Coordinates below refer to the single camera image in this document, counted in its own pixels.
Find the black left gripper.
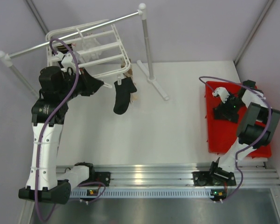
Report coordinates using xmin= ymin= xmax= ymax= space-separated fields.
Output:
xmin=58 ymin=67 xmax=104 ymax=102

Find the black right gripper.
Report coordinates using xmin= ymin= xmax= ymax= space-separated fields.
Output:
xmin=216 ymin=91 xmax=246 ymax=121

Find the white plastic clip hanger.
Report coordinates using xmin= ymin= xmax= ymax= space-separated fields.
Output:
xmin=45 ymin=20 xmax=131 ymax=85

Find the black sock pile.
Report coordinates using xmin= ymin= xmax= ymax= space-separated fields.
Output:
xmin=113 ymin=77 xmax=137 ymax=115

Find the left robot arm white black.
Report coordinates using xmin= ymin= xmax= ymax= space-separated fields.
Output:
xmin=18 ymin=66 xmax=96 ymax=204

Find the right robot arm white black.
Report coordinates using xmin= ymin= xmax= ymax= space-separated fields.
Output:
xmin=208 ymin=80 xmax=280 ymax=186

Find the red plastic tray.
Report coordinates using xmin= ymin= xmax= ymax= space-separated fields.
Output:
xmin=204 ymin=80 xmax=272 ymax=154

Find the white red hanging sock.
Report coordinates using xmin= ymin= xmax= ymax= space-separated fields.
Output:
xmin=82 ymin=37 xmax=101 ymax=63

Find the black striped hanging sock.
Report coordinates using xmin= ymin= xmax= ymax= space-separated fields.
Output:
xmin=56 ymin=44 xmax=73 ymax=54

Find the metal drying rack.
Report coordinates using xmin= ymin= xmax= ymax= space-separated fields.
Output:
xmin=0 ymin=3 xmax=169 ymax=101

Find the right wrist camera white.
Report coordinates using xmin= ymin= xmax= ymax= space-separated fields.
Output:
xmin=212 ymin=87 xmax=230 ymax=103

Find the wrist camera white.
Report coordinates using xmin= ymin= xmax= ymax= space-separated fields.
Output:
xmin=56 ymin=51 xmax=80 ymax=70
xmin=212 ymin=87 xmax=230 ymax=103

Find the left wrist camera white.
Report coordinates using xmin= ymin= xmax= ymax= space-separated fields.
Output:
xmin=56 ymin=51 xmax=80 ymax=70

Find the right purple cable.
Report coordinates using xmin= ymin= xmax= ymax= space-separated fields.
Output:
xmin=198 ymin=76 xmax=273 ymax=203

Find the purple cable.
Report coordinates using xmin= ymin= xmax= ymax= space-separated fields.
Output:
xmin=198 ymin=76 xmax=273 ymax=203
xmin=35 ymin=38 xmax=107 ymax=222

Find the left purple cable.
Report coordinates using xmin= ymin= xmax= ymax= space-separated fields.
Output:
xmin=35 ymin=38 xmax=107 ymax=222

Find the aluminium mounting rail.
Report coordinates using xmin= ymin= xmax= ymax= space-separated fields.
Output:
xmin=70 ymin=164 xmax=280 ymax=200

